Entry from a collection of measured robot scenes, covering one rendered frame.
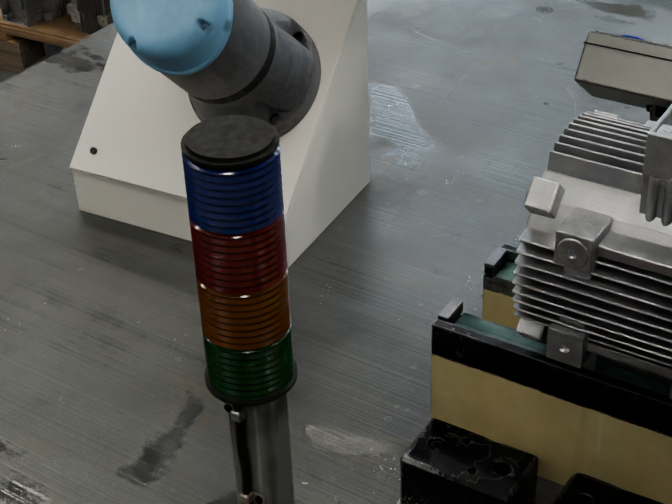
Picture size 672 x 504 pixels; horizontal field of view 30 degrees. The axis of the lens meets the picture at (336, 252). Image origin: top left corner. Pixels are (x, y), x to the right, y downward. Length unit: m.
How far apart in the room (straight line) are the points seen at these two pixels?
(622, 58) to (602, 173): 0.26
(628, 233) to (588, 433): 0.20
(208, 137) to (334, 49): 0.62
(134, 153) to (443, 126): 0.42
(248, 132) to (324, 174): 0.63
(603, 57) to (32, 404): 0.63
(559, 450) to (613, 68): 0.36
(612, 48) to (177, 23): 0.41
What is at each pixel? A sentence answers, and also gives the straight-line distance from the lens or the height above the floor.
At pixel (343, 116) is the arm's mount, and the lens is 1.41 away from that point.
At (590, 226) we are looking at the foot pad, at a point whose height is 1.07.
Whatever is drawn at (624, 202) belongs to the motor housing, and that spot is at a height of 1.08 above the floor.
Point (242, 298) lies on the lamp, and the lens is 0.79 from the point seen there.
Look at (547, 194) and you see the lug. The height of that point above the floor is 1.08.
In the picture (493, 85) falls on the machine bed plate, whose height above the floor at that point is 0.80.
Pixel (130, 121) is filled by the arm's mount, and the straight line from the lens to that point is 1.46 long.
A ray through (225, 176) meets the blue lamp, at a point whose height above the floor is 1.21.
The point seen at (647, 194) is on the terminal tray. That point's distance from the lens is 0.95.
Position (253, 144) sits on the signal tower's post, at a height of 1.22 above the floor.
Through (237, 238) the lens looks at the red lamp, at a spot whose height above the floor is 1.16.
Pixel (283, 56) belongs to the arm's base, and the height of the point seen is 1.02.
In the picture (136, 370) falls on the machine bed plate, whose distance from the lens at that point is 1.25.
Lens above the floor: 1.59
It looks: 34 degrees down
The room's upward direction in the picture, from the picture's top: 2 degrees counter-clockwise
